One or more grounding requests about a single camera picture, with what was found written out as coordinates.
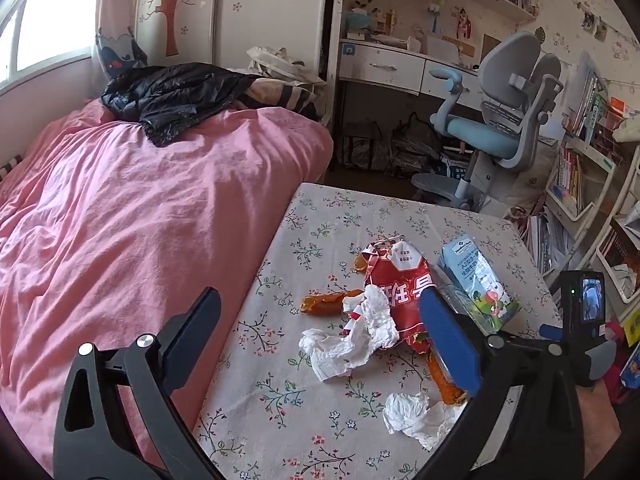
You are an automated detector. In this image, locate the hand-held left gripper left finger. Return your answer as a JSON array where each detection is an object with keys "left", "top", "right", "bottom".
[{"left": 52, "top": 287, "right": 223, "bottom": 480}]

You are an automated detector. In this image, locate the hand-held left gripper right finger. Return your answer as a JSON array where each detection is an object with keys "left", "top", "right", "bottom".
[{"left": 417, "top": 287, "right": 586, "bottom": 480}]

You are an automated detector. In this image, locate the red snack wrapper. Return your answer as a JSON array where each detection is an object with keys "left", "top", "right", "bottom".
[{"left": 352, "top": 237, "right": 441, "bottom": 357}]

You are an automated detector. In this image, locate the blue milk carton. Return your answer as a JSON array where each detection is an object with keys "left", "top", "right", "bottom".
[{"left": 436, "top": 234, "right": 522, "bottom": 333}]

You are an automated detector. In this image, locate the orange wrapper piece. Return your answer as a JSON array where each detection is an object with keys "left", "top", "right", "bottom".
[{"left": 300, "top": 289, "right": 368, "bottom": 317}]

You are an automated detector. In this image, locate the person's right hand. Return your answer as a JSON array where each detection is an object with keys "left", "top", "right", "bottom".
[{"left": 575, "top": 380, "right": 623, "bottom": 465}]

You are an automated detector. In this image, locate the pink toy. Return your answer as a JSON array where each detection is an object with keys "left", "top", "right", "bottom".
[{"left": 600, "top": 320, "right": 632, "bottom": 352}]

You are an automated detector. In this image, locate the yellow book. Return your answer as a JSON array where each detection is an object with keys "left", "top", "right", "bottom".
[{"left": 622, "top": 305, "right": 640, "bottom": 347}]

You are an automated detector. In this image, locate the white book rack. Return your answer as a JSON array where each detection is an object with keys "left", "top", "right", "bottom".
[
  {"left": 595, "top": 145, "right": 640, "bottom": 306},
  {"left": 544, "top": 135, "right": 617, "bottom": 222}
]

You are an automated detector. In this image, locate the stack of magazines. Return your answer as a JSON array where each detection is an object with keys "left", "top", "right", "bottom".
[{"left": 505, "top": 210, "right": 571, "bottom": 281}]

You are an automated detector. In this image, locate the pink duvet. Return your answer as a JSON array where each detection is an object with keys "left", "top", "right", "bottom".
[{"left": 0, "top": 97, "right": 335, "bottom": 476}]

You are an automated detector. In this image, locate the floral tablecloth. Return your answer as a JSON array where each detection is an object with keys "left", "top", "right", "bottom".
[{"left": 192, "top": 182, "right": 566, "bottom": 480}]

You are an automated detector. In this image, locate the clear plastic bag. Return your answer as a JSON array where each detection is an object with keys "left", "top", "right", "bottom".
[{"left": 390, "top": 112, "right": 451, "bottom": 179}]

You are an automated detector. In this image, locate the row of upright books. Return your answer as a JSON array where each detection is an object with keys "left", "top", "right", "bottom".
[{"left": 562, "top": 50, "right": 608, "bottom": 144}]

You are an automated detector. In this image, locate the black puffer jacket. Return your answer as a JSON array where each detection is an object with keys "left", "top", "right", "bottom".
[{"left": 100, "top": 62, "right": 262, "bottom": 148}]

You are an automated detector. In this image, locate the striped beige cloth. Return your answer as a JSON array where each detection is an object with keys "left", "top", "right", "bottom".
[{"left": 247, "top": 77, "right": 326, "bottom": 122}]

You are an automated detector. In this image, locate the grey and blue desk chair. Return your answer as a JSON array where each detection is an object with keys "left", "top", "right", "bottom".
[{"left": 411, "top": 31, "right": 565, "bottom": 213}]

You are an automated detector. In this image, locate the white tote bag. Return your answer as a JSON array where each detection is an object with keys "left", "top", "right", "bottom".
[{"left": 246, "top": 46, "right": 326, "bottom": 86}]

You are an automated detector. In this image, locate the white desk with drawers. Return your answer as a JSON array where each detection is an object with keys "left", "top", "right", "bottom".
[{"left": 330, "top": 35, "right": 501, "bottom": 171}]

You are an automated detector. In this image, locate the white wardrobe with tree print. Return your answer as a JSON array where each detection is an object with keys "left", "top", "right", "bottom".
[{"left": 135, "top": 0, "right": 331, "bottom": 81}]

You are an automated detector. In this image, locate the pink printed curtain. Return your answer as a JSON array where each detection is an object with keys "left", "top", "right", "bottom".
[{"left": 95, "top": 0, "right": 151, "bottom": 81}]

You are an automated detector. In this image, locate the window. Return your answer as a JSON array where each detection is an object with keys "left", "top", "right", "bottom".
[{"left": 0, "top": 0, "right": 108, "bottom": 86}]

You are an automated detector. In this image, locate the hanging photo string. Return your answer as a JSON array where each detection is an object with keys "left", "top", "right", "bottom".
[{"left": 535, "top": 0, "right": 637, "bottom": 61}]

